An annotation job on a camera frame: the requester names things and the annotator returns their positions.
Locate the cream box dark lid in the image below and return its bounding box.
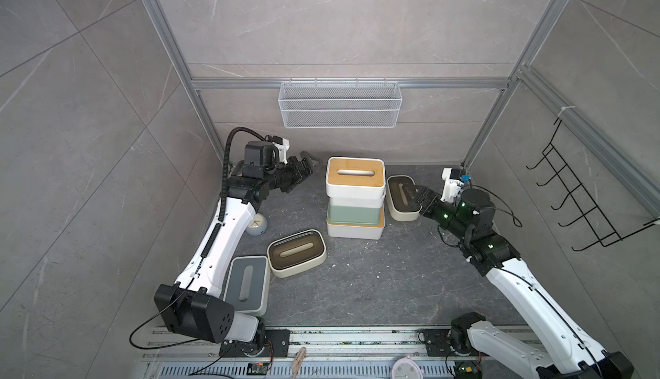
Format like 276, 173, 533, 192
386, 176, 419, 222
267, 230, 328, 279

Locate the green tissue box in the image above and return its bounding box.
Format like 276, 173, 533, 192
327, 204, 382, 226

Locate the large bamboo lid tissue box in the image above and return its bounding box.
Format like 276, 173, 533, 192
327, 208, 385, 240

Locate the grey lid white tissue box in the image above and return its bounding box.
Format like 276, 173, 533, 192
223, 255, 271, 317

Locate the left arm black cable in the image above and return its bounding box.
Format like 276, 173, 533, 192
218, 126, 266, 223

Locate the black wire hook rack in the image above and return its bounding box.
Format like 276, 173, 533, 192
525, 117, 659, 252

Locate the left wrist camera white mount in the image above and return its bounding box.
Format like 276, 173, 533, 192
269, 135, 290, 164

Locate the small grey alarm clock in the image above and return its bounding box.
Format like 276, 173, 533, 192
245, 213, 268, 236

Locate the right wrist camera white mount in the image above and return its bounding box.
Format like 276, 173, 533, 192
441, 168, 471, 203

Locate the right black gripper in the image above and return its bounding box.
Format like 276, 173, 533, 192
403, 184, 470, 244

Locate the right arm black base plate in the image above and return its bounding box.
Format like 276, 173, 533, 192
418, 327, 467, 357

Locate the cream box dark lid left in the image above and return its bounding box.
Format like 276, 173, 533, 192
267, 230, 328, 279

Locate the cream box dark lid back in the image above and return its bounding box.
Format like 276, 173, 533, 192
386, 176, 419, 222

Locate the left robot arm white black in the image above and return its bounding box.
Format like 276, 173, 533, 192
154, 138, 320, 343

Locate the wooden brush handle front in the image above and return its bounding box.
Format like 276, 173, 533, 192
290, 347, 307, 379

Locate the white wire mesh basket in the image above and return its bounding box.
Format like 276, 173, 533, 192
278, 81, 403, 129

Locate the pink round object front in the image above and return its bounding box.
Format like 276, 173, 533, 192
390, 357, 424, 379

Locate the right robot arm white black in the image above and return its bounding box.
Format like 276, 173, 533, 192
404, 185, 634, 378

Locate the small bamboo lid tissue box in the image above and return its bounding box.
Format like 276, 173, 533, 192
329, 195, 385, 209

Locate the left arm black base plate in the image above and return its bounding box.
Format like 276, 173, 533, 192
219, 329, 292, 358

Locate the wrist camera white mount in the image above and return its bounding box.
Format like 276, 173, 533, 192
269, 135, 290, 164
441, 168, 471, 203

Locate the small circuit board front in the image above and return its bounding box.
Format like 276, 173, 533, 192
246, 362, 272, 377

